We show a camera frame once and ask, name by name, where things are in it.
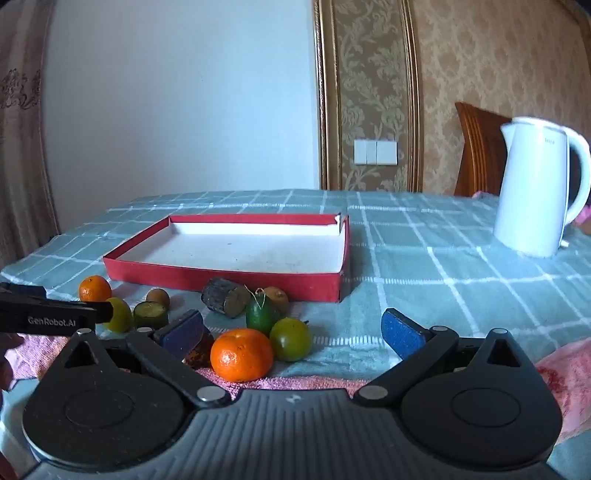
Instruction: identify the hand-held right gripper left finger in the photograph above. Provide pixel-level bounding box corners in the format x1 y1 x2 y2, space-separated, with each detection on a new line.
46 310 232 409

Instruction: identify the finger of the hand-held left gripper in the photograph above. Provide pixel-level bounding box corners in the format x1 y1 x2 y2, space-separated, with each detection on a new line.
0 282 114 334

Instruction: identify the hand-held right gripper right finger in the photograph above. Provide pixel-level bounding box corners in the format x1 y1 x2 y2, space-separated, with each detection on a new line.
353 308 539 408

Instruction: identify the dark sugar cane chunk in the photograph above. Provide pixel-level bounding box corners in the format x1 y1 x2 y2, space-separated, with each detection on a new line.
184 329 215 369

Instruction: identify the cut cucumber piece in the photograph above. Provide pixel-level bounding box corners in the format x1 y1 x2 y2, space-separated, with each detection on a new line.
133 301 168 330

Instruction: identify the small orange tangerine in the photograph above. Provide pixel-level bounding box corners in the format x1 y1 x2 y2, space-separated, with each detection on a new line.
78 275 113 303

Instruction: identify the round sugar cane piece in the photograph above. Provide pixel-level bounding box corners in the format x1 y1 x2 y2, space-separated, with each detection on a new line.
201 277 250 319

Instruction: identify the yellow-green tangerine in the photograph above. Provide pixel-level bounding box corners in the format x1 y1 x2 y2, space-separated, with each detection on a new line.
104 296 134 333

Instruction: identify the large orange tangerine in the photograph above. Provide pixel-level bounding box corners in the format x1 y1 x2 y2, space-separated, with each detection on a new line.
210 329 274 383

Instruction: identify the dark green avocado piece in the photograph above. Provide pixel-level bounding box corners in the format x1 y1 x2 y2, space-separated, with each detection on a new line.
246 287 282 337

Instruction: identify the red cardboard box tray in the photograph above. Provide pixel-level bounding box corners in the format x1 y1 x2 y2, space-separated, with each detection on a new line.
102 213 351 303

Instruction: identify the pale brown longan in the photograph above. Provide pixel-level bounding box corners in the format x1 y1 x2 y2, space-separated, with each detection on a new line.
256 287 290 315

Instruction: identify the dark green tangerine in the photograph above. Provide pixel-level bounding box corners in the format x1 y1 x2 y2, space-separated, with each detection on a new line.
269 318 314 362

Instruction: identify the green checked tablecloth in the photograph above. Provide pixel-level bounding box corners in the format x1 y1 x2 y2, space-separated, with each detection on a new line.
0 188 591 467

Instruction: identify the beige patterned curtain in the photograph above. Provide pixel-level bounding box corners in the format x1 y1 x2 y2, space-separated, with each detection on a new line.
0 0 61 273

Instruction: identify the pink blanket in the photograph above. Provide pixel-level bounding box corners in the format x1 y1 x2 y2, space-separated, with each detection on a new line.
7 332 591 437

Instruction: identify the white electric kettle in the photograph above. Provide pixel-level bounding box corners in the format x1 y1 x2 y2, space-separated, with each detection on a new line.
494 116 591 258

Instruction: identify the brown wooden headboard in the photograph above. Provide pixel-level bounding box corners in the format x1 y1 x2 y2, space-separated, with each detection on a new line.
454 102 513 198

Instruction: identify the white wall switch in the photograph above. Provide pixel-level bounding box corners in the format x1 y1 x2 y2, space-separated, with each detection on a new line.
354 140 398 165

